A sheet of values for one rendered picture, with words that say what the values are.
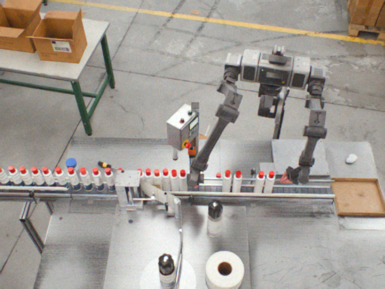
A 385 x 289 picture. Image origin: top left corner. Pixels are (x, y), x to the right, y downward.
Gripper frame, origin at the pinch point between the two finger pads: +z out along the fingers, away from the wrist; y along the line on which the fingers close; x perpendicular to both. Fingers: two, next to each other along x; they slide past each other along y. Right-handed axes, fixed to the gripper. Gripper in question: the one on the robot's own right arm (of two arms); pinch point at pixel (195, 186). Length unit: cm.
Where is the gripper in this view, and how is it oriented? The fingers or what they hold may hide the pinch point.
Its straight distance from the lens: 263.0
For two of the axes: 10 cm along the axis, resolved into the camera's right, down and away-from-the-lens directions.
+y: 10.0, 0.2, -0.4
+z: 0.2, 6.3, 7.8
